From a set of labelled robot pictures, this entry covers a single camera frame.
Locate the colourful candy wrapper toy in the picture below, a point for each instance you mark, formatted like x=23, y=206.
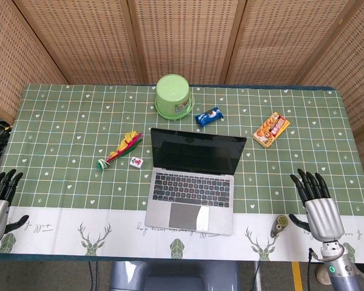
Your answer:
x=121, y=150

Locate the white mahjong tile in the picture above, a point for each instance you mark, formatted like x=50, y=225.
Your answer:
x=136, y=162

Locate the green checked tablecloth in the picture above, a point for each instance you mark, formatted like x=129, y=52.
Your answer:
x=63, y=121

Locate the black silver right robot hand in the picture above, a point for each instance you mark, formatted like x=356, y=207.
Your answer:
x=323, y=218

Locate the orange snack box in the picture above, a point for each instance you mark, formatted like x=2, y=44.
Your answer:
x=271, y=129

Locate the wooden bamboo folding screen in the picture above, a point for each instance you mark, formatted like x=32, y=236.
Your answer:
x=185, y=39

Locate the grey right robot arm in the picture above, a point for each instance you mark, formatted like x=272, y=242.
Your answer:
x=341, y=269

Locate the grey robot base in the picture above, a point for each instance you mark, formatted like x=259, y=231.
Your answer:
x=173, y=276

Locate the silver laptop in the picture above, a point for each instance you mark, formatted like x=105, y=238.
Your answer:
x=194, y=197

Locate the green plastic bucket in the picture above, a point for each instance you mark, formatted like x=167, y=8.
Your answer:
x=172, y=95

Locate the blue cookie packet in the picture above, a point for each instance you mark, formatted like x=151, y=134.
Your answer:
x=209, y=116

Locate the small grey metal roller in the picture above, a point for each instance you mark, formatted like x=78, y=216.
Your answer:
x=278, y=225

